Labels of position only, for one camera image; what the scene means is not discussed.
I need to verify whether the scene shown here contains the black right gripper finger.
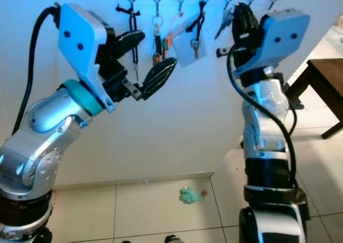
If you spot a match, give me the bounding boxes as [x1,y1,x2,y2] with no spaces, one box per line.
[215,2,262,57]

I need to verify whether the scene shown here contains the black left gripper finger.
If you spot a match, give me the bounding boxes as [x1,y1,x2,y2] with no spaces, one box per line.
[110,30,146,58]
[122,57,178,102]

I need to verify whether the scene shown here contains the grey hanging keys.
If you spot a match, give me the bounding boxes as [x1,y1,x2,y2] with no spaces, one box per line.
[214,6,235,39]

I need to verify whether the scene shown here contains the white card holder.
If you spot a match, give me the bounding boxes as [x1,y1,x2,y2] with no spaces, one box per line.
[173,28,213,68]

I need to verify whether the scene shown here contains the brown wooden table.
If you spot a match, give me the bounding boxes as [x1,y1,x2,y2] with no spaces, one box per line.
[284,58,343,147]

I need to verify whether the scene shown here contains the teal plush toy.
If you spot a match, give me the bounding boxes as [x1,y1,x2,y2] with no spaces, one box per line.
[180,187,208,204]

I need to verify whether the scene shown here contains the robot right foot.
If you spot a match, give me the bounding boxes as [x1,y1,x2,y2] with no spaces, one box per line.
[163,234,188,243]

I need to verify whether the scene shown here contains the key bunch with ring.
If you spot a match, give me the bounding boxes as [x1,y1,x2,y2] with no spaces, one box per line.
[151,14,173,67]

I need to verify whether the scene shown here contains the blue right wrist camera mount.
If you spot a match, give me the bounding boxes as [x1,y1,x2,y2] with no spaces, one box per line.
[238,9,311,78]

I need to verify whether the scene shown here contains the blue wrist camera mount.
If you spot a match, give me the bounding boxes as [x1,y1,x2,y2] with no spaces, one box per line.
[238,9,311,78]
[58,3,117,113]

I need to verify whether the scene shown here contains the pink cord loop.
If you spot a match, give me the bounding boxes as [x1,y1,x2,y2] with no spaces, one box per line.
[165,10,187,47]

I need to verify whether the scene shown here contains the black lanyard with gold key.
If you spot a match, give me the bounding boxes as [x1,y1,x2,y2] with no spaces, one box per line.
[185,6,210,60]

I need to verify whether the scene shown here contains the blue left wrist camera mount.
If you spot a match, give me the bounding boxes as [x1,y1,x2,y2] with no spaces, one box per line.
[58,3,117,113]

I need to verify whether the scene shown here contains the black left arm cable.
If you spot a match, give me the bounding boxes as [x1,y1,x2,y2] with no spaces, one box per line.
[11,5,62,136]

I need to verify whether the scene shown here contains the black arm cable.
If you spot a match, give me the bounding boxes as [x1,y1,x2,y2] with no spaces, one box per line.
[226,45,298,190]
[11,5,62,136]

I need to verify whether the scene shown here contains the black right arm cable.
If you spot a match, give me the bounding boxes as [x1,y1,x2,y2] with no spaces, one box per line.
[226,45,298,190]

